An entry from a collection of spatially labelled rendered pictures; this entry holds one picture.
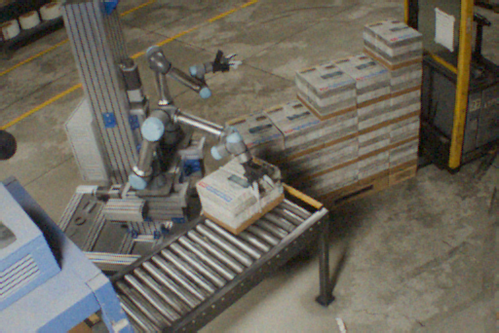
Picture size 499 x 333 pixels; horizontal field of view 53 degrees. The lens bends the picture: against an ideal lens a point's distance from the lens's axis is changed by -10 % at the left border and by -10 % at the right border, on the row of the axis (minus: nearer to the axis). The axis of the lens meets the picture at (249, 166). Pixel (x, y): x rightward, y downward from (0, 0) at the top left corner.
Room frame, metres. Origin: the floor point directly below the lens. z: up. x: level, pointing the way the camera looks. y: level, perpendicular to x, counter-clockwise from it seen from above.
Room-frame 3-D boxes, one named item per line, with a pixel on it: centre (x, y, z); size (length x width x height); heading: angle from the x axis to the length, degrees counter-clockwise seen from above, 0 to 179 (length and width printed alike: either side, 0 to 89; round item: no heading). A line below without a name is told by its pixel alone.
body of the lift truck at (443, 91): (3.73, -1.94, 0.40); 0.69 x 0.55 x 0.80; 17
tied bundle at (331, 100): (3.32, -0.61, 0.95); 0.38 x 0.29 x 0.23; 17
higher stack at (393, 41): (3.49, -1.17, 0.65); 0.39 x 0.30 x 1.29; 17
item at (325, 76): (3.32, -0.61, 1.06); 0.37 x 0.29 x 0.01; 17
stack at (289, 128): (3.28, -0.48, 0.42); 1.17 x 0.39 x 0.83; 107
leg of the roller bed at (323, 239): (2.25, -0.36, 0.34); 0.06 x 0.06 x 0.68; 38
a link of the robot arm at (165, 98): (3.33, 0.51, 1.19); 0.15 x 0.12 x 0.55; 12
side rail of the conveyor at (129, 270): (2.25, 0.45, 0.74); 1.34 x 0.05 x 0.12; 128
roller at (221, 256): (2.09, 0.25, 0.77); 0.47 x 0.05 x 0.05; 38
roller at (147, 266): (1.89, 0.50, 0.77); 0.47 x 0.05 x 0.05; 38
